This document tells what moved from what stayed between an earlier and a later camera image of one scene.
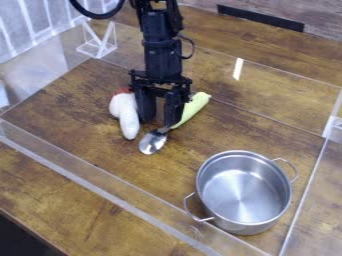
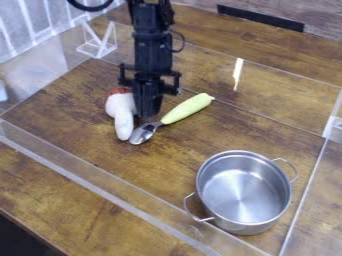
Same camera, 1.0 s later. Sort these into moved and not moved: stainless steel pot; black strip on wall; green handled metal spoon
Moved: green handled metal spoon
Not moved: stainless steel pot; black strip on wall
